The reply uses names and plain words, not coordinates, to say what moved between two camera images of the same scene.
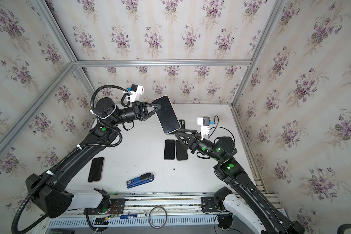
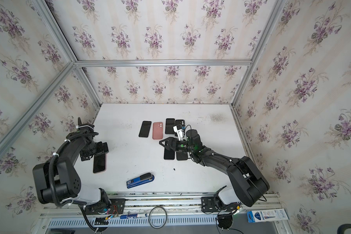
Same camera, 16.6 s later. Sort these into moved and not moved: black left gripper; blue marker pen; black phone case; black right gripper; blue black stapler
Moved: black left gripper; black right gripper
Not moved: blue black stapler; blue marker pen; black phone case
